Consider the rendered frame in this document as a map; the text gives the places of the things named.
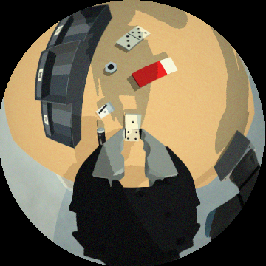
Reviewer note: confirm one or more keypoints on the white domino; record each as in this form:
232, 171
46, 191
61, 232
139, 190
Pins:
132, 125
133, 38

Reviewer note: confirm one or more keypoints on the dark grey rack of bins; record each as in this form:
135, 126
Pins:
81, 30

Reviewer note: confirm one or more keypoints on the red and white eraser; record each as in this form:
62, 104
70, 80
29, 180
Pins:
154, 71

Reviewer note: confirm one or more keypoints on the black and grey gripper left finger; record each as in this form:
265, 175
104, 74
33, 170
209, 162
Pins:
104, 164

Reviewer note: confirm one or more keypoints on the grey hex nut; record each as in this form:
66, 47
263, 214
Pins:
111, 67

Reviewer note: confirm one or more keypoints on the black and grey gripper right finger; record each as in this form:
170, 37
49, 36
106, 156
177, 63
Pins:
162, 163

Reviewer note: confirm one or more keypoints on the black aa battery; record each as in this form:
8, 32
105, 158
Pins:
101, 136

